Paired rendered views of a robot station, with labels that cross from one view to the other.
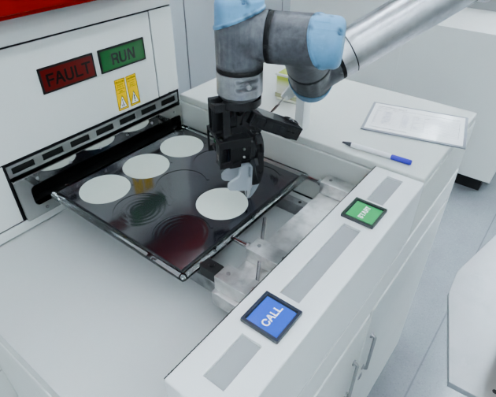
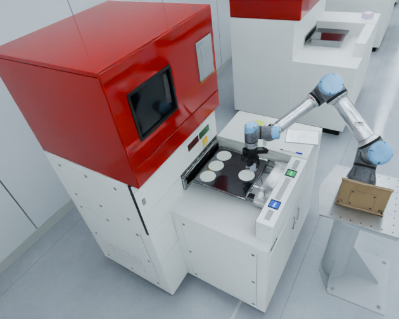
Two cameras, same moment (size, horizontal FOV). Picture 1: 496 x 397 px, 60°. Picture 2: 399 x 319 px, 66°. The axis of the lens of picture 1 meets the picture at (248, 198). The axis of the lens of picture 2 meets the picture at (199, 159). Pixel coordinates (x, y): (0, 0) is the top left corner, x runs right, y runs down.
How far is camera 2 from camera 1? 1.14 m
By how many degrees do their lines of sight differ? 4
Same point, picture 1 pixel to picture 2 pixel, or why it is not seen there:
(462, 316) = (322, 197)
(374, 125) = (288, 140)
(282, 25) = (264, 131)
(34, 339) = (207, 222)
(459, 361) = (322, 208)
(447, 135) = (313, 140)
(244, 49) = (254, 137)
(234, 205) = (250, 175)
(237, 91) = (252, 147)
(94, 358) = (226, 223)
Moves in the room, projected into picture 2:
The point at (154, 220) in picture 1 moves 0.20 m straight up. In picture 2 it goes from (228, 183) to (227, 159)
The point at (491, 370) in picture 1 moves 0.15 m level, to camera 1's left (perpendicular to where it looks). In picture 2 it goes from (330, 209) to (304, 214)
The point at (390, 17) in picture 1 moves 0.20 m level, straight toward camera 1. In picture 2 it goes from (290, 118) to (291, 139)
